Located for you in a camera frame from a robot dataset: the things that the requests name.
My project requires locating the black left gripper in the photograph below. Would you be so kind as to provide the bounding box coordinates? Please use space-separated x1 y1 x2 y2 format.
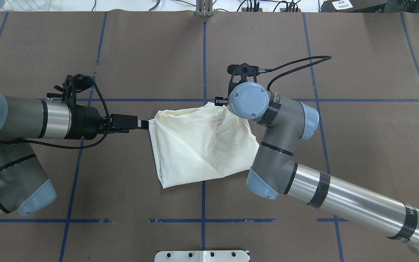
64 105 149 140

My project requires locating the white long-sleeve cat shirt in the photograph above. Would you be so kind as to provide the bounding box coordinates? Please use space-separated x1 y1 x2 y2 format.
149 102 259 188

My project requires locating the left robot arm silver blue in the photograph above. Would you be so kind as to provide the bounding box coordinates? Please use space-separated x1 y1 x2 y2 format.
0 94 149 218

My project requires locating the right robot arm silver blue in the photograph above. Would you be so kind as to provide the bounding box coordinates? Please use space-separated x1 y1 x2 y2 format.
214 82 419 255

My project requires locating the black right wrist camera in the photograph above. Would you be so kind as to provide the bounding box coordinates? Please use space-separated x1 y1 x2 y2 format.
227 63 269 95

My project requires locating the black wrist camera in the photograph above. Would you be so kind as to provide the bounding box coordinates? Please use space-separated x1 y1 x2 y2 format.
47 74 95 107
227 63 269 95

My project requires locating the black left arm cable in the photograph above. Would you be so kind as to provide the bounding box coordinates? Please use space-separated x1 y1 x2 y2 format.
0 78 111 157

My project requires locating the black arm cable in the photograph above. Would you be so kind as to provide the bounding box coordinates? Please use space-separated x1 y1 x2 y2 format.
0 78 111 157
259 55 332 91

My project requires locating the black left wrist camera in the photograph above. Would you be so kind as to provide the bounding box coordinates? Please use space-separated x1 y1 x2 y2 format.
47 74 95 107

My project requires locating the aluminium frame post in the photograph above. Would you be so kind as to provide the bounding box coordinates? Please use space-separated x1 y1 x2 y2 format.
195 0 214 17

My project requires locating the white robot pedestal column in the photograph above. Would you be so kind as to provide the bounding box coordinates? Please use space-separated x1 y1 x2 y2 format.
154 250 251 262

